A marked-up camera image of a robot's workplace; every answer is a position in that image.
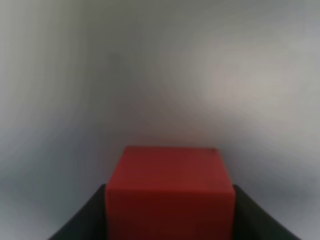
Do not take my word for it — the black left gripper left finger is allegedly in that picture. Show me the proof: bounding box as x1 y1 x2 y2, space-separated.
50 184 108 240

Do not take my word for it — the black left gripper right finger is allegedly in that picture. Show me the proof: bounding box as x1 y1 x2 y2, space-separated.
232 184 299 240

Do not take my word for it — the red cube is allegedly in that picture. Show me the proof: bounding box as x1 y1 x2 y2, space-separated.
105 146 236 240

